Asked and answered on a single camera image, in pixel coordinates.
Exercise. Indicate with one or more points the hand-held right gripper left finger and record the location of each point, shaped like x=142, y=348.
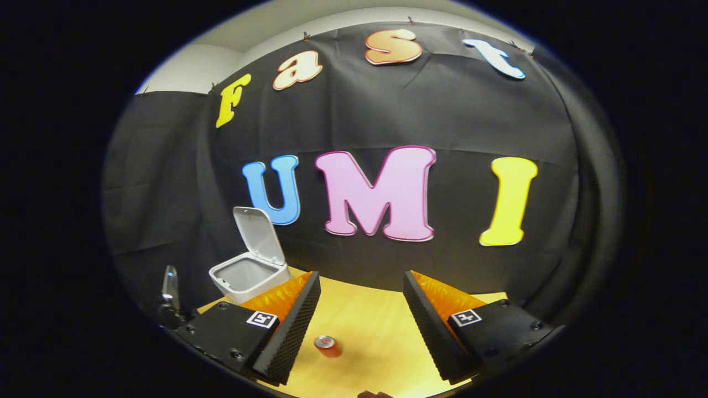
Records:
x=290, y=337

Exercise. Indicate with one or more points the black backdrop cloth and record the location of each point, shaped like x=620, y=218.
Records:
x=442, y=110

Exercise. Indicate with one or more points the white desktop garbage bin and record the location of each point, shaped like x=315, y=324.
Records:
x=249, y=273

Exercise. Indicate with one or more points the red pop can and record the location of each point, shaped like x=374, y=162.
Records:
x=329, y=348

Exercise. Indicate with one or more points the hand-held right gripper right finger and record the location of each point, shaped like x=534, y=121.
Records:
x=437, y=337

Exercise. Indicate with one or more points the wooden desktop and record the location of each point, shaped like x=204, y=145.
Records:
x=370, y=320

